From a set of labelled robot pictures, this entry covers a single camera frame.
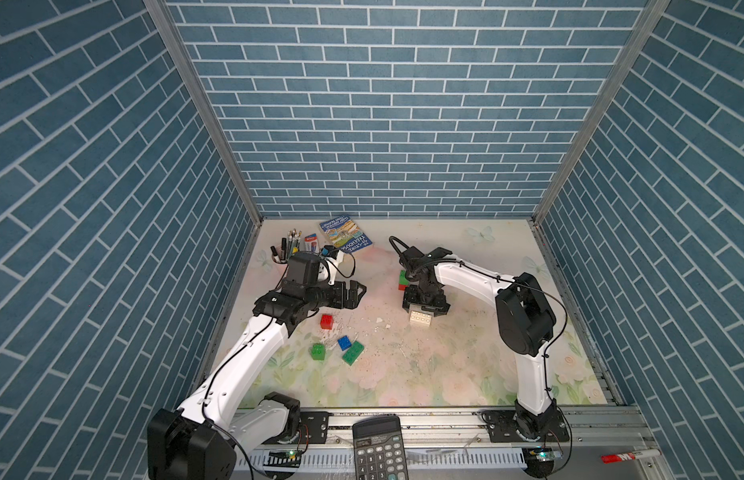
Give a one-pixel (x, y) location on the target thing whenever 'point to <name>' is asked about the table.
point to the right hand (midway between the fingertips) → (417, 312)
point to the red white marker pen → (614, 458)
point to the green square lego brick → (317, 351)
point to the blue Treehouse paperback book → (345, 234)
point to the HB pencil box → (311, 243)
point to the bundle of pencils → (290, 246)
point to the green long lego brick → (353, 353)
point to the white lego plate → (420, 318)
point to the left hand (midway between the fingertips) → (359, 287)
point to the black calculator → (379, 449)
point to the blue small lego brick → (344, 343)
